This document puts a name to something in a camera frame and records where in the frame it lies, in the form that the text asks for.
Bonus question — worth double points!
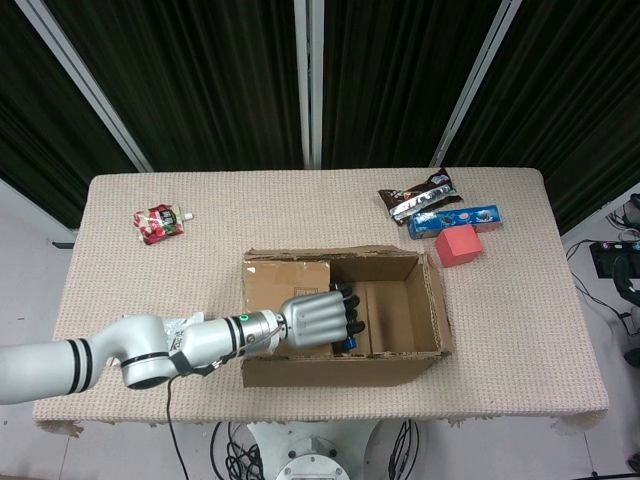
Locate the red cube block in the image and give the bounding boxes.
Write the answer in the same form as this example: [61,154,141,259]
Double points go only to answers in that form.
[433,224,484,270]

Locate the cardboard box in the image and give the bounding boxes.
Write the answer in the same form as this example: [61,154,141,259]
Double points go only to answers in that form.
[241,244,454,389]

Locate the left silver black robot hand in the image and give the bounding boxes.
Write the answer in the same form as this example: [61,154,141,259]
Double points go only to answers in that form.
[277,282,362,351]

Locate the black floor cables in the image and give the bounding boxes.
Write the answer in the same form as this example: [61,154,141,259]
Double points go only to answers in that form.
[564,199,640,369]

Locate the blue cookie box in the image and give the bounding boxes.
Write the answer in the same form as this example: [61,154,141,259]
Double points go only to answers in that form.
[407,203,504,241]

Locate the black cable bundle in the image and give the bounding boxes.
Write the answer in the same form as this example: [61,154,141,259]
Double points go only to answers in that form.
[209,421,264,480]
[387,419,419,480]

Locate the black electronic device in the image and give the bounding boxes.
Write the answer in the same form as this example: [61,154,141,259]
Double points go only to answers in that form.
[588,240,640,280]

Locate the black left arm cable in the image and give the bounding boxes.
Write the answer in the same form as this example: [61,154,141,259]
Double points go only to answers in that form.
[163,369,191,480]

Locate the red spouted juice pouch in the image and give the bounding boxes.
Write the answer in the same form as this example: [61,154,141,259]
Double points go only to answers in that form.
[132,202,195,246]

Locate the black pleated curtain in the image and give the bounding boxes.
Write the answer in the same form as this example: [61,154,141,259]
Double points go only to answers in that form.
[44,0,307,172]
[0,0,139,216]
[322,0,501,170]
[444,0,640,236]

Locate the white green snack bag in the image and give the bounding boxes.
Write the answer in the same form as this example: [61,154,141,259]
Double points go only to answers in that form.
[110,311,206,369]

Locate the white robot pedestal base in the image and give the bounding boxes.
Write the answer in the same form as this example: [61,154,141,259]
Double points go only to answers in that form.
[247,419,381,480]

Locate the white metal frame post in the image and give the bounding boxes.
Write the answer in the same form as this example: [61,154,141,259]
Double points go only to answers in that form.
[14,0,154,174]
[293,0,325,170]
[430,0,524,169]

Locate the beige waffle tablecloth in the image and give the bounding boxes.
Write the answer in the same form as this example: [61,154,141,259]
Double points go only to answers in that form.
[32,167,610,439]

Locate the brown chocolate snack bag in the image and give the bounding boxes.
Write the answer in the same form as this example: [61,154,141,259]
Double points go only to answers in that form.
[377,167,462,227]

